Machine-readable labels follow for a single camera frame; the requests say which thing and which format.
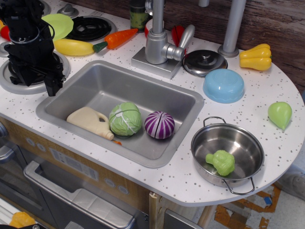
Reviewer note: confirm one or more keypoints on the yellow toy squash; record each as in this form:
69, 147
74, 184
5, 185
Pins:
73, 47

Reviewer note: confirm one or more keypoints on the silver stove knob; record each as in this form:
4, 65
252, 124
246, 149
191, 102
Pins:
3, 52
69, 11

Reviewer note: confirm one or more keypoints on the red toy ketchup bottle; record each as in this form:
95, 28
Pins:
4, 31

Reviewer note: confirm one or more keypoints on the grey toy sink basin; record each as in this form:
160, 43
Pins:
103, 87

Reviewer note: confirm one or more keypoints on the light green plastic plate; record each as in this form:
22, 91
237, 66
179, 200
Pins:
60, 25

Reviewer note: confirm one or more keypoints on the black rear stove burner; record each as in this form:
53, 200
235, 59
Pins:
91, 28

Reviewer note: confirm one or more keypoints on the steel pot lid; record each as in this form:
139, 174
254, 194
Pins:
201, 62

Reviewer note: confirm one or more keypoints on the orange toy carrot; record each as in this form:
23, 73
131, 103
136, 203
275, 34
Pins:
115, 39

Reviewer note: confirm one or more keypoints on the black far left burner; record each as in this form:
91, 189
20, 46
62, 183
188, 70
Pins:
46, 8

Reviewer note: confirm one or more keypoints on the grey vertical pole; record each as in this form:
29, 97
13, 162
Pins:
229, 49

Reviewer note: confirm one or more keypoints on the grey toy oven door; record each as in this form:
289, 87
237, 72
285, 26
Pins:
75, 203

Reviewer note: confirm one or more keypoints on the green toy cabbage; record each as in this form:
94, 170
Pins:
125, 119

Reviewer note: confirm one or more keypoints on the silver toy faucet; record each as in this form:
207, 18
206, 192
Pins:
159, 56

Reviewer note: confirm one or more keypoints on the silver left stove knob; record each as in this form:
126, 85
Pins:
3, 52

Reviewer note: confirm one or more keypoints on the red white toy container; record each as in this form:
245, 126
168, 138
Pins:
148, 26

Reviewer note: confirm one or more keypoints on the purple toy onion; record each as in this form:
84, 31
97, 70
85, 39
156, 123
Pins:
159, 125

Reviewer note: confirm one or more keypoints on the steel pan with handles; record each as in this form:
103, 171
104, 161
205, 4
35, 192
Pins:
247, 150

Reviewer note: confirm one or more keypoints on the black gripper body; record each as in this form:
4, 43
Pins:
29, 60

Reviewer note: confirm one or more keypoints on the red toy fruit half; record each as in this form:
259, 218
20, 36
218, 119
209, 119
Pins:
176, 33

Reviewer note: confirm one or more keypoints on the dark green toy can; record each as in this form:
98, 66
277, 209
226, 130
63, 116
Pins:
138, 15

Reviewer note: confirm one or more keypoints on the light blue plastic bowl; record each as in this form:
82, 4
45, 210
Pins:
223, 86

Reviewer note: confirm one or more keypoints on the green toy broccoli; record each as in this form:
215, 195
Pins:
222, 161

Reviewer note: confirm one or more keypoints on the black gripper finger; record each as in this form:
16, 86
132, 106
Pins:
14, 80
53, 85

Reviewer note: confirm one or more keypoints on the yellow toy bell pepper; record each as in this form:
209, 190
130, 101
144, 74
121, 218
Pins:
257, 58

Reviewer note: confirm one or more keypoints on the yellow toy on floor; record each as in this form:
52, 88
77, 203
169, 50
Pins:
21, 219

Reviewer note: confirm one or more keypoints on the light green toy pear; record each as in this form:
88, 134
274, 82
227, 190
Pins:
280, 114

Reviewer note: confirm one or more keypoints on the cream toy milk jug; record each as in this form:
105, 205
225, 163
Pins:
92, 121

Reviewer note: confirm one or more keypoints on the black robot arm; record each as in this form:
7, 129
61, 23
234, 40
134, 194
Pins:
24, 20

